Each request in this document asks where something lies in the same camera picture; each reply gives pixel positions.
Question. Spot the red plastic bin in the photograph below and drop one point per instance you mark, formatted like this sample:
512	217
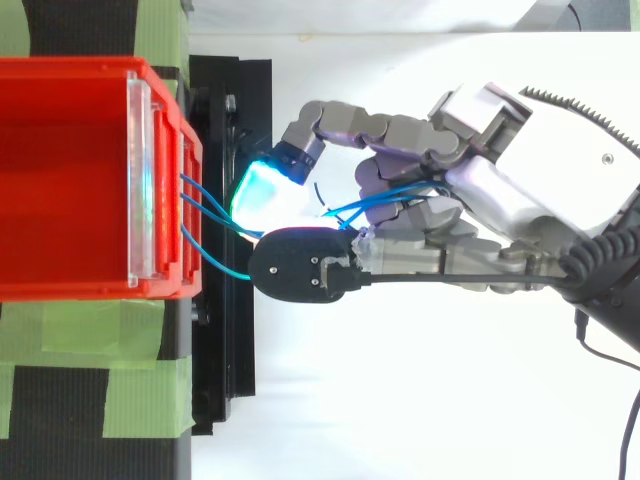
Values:
192	150
65	175

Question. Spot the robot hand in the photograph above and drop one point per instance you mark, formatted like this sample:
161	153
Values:
525	165

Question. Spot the black stand with green tape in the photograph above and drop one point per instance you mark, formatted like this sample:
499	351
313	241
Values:
220	350

